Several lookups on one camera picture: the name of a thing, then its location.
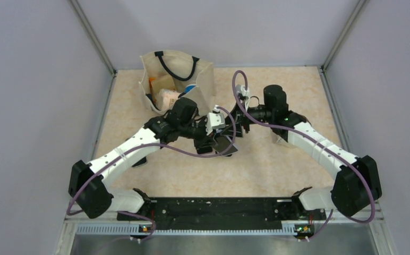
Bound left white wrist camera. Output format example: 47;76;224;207
206;108;226;135

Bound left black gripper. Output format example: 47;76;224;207
180;117;218;149

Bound black phone from lilac case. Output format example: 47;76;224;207
213;135;238;155

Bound snack packets in bag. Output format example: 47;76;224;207
149;75;196;111

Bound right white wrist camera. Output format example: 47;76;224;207
235;84;251;103

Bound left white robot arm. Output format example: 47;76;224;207
66;98;213;220

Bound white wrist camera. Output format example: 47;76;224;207
206;108;226;135
235;84;251;103

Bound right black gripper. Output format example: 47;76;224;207
220;98;274;138

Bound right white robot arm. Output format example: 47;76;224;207
232;84;382;223

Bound beige canvas tote bag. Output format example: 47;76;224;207
139;50;216;116

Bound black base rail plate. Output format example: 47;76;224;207
137;197;327;231

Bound black smartphone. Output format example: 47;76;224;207
196;146;213;155

